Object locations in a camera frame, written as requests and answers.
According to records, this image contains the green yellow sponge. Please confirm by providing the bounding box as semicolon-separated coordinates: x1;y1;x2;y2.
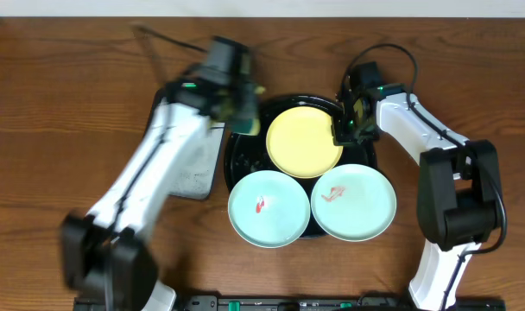
234;84;267;137

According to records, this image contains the yellow plate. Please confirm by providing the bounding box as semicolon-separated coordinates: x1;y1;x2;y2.
266;106;343;179

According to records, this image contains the light green plate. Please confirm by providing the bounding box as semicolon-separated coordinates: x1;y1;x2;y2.
310;164;397;242
228;170;311;248

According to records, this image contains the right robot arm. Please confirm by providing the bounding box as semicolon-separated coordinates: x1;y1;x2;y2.
332;62;507;310

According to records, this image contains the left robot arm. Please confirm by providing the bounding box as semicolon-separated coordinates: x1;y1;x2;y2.
60;36;260;310

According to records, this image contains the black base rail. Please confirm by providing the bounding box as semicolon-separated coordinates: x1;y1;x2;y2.
73;295;507;311

